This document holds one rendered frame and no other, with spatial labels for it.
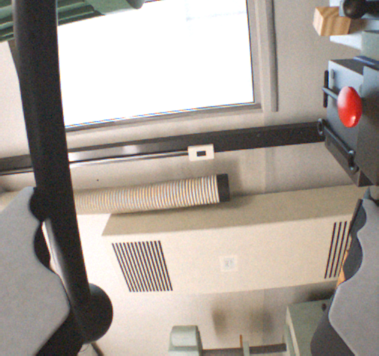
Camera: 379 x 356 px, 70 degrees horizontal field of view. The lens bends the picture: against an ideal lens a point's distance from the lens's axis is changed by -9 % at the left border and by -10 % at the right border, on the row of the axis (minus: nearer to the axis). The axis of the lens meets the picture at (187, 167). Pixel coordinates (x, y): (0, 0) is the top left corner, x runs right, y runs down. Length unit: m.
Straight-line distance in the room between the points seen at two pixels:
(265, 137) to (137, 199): 0.75
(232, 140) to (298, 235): 0.61
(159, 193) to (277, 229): 0.64
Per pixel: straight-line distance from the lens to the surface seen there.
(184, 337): 2.16
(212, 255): 1.68
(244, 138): 1.54
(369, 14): 0.26
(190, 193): 1.56
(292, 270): 1.85
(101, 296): 0.17
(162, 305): 2.57
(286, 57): 1.56
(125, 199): 1.66
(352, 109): 0.22
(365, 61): 0.31
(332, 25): 0.50
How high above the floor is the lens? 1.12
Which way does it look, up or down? 6 degrees up
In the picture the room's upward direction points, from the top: 96 degrees counter-clockwise
